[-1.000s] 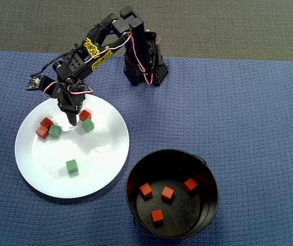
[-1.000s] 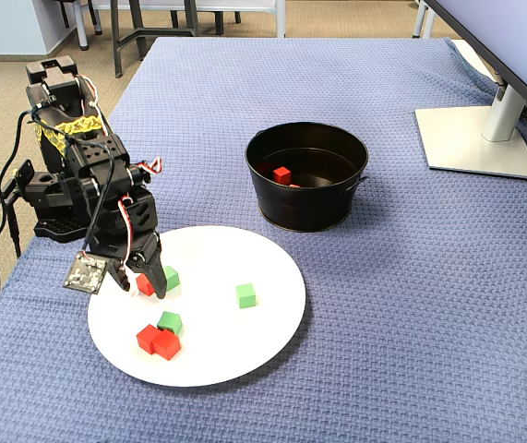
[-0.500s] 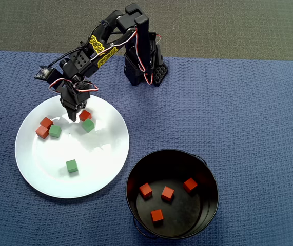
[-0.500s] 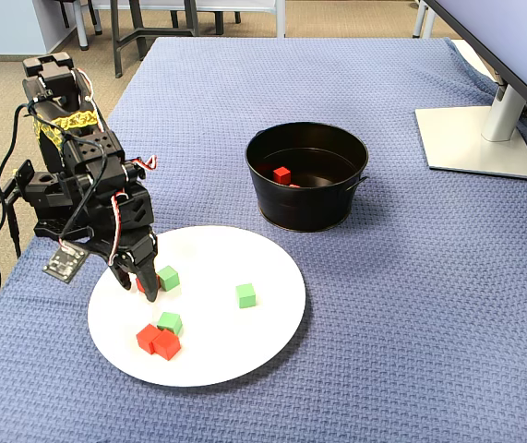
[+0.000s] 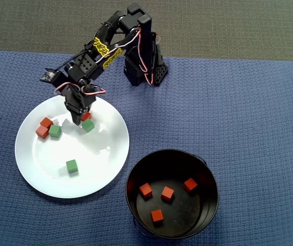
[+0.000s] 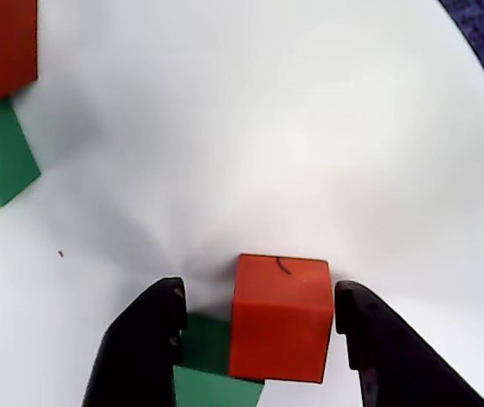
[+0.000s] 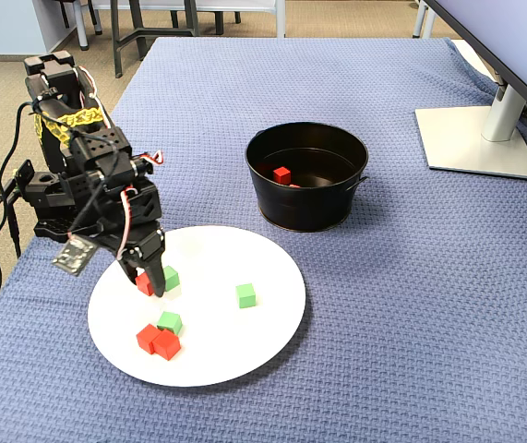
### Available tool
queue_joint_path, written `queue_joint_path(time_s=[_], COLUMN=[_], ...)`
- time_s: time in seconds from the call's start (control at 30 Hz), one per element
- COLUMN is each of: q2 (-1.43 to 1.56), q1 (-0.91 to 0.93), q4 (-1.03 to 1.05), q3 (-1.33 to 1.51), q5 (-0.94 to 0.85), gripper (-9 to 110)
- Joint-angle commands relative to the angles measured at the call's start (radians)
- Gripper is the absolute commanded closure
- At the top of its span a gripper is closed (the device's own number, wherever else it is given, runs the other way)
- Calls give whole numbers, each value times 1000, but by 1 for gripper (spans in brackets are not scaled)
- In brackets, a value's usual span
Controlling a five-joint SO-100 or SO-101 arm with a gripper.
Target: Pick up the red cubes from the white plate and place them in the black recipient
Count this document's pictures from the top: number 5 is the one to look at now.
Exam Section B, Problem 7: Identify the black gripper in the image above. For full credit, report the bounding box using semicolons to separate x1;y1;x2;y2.
64;83;97;126

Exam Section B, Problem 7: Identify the green cube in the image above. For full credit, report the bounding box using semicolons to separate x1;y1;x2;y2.
66;159;79;174
81;118;95;133
48;125;62;138

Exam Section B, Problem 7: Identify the red cube with textured face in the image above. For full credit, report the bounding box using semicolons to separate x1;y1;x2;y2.
161;186;175;201

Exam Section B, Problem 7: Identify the white round plate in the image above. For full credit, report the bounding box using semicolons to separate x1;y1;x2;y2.
14;92;130;199

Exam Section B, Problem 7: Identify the black metal bucket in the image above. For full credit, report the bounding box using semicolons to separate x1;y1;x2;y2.
125;149;220;240

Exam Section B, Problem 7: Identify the blue waffle cloth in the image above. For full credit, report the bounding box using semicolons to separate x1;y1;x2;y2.
0;48;293;246

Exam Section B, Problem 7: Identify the red white servo wire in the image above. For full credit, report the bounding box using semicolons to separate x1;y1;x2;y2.
81;86;106;96
94;27;142;64
53;82;72;96
137;27;155;85

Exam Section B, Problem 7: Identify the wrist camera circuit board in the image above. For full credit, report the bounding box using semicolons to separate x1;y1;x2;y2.
40;68;60;83

